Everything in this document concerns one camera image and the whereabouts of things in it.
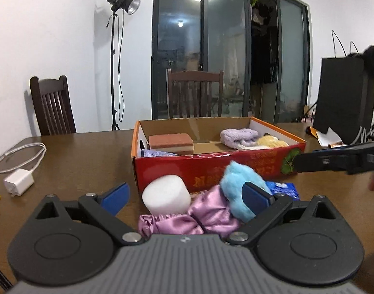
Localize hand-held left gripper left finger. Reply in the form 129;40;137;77
31;182;145;247

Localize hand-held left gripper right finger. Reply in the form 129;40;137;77
225;182;342;247

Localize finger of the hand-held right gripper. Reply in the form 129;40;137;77
294;145;363;175

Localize blue fluffy ball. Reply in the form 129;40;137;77
220;161;272;223

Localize blue plastic packet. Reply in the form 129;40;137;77
264;181;301;201

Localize purple satin scrunchie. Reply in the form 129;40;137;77
137;184;243;237

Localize white foam cylinder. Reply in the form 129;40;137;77
142;174;192;215

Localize white and yellow plush toy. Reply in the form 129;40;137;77
237;135;289;150

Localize purple towel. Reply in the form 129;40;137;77
141;149;179;157

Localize lavender fluffy plush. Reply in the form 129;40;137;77
220;129;261;150

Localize red cardboard box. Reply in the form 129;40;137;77
131;116;307;194

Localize brown and white sponge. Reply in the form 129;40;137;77
148;133;195;154

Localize black paper bag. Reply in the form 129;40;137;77
312;31;374;144

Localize white charger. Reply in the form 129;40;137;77
3;169;35;196

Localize black fuzzy item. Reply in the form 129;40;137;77
348;46;374;82

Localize dark wooden chair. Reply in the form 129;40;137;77
29;75;77;136
166;69;224;119

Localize hanging clothes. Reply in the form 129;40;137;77
250;0;278;85

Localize dark sliding glass door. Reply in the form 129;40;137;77
151;0;310;124

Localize studio light on stand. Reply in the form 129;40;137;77
106;0;141;131

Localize white charger cable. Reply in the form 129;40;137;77
0;142;47;175

